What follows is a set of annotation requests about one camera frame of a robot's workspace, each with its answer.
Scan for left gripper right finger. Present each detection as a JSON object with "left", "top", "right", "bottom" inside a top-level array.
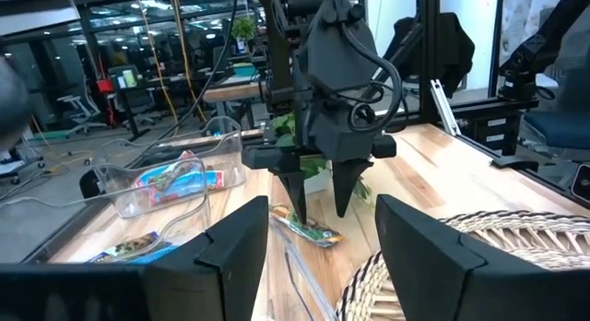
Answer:
[{"left": 374, "top": 194, "right": 590, "bottom": 321}]

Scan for black hanging jacket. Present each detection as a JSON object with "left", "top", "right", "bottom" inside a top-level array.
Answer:
[{"left": 383, "top": 11, "right": 477, "bottom": 99}]

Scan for white office chair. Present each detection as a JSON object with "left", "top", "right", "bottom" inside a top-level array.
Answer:
[{"left": 55, "top": 93, "right": 108, "bottom": 137}]

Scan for dark and blue granola bar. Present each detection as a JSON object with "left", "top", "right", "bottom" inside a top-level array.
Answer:
[{"left": 269, "top": 204, "right": 346, "bottom": 249}]

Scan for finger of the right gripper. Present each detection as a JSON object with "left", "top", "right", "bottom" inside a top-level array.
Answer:
[
  {"left": 269, "top": 166, "right": 309, "bottom": 225},
  {"left": 330, "top": 159, "right": 374, "bottom": 220}
]

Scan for wooden desk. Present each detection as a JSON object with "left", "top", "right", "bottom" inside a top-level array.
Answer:
[{"left": 201, "top": 80, "right": 268, "bottom": 104}]

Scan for black office chair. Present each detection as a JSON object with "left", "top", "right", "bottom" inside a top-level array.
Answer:
[{"left": 108, "top": 65, "right": 156, "bottom": 128}]

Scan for clear plastic bin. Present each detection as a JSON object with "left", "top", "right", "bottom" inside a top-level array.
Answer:
[
  {"left": 85, "top": 191, "right": 340, "bottom": 321},
  {"left": 78, "top": 153, "right": 209, "bottom": 220},
  {"left": 159, "top": 115, "right": 248, "bottom": 193}
]

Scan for black clamp foot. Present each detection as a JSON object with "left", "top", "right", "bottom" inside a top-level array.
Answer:
[{"left": 490, "top": 153, "right": 540, "bottom": 173}]

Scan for blue patterned granola bar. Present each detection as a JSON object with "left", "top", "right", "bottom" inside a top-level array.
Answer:
[{"left": 147, "top": 171, "right": 208, "bottom": 207}]

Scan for small potted plant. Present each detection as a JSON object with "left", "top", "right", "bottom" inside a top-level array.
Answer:
[{"left": 229, "top": 16, "right": 258, "bottom": 54}]

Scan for black hanging cable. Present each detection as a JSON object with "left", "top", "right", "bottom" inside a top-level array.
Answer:
[{"left": 124, "top": 0, "right": 241, "bottom": 170}]

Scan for blue granola bar red ends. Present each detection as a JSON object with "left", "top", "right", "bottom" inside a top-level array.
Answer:
[{"left": 202, "top": 169, "right": 227, "bottom": 192}]

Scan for silver metal bracket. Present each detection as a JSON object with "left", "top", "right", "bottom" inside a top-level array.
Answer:
[{"left": 430, "top": 78, "right": 462, "bottom": 137}]

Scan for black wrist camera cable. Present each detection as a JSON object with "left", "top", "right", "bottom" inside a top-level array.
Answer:
[{"left": 340, "top": 20, "right": 405, "bottom": 133}]

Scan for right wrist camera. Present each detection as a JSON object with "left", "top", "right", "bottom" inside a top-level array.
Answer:
[{"left": 311, "top": 99, "right": 384, "bottom": 161}]

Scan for black box white labels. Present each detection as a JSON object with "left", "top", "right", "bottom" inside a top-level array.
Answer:
[{"left": 469, "top": 112, "right": 525, "bottom": 156}]

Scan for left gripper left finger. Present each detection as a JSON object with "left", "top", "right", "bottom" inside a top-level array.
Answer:
[{"left": 140, "top": 195, "right": 270, "bottom": 321}]

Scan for round woven placemat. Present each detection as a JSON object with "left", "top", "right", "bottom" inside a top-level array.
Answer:
[{"left": 335, "top": 208, "right": 590, "bottom": 321}]

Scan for yellow hanging cable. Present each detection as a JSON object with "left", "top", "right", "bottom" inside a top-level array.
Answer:
[
  {"left": 169, "top": 0, "right": 208, "bottom": 124},
  {"left": 133, "top": 0, "right": 180, "bottom": 126}
]

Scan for green leafy plant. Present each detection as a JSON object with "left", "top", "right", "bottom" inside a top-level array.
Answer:
[{"left": 270, "top": 112, "right": 374, "bottom": 207}]

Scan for blue seat chair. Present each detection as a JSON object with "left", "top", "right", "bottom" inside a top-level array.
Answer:
[{"left": 523, "top": 109, "right": 590, "bottom": 150}]

